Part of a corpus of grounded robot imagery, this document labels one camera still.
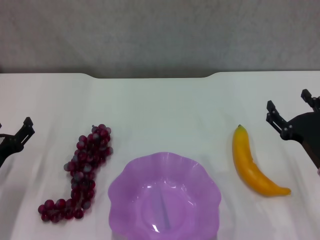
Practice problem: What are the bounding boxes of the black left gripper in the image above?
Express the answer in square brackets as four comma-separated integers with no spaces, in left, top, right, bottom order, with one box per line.
[0,116,36,169]

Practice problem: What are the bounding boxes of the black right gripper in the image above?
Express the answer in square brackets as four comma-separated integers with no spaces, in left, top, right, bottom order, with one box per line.
[265,88,320,171]

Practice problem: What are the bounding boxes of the yellow banana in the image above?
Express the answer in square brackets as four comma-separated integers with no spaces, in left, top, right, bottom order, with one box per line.
[232,124,292,197]

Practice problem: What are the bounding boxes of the dark red grape bunch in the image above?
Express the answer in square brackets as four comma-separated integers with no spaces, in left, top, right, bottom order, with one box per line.
[37,123,114,223]

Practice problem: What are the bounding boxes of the purple scalloped plastic plate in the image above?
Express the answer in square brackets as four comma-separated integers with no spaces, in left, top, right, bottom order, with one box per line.
[107,151,222,240]

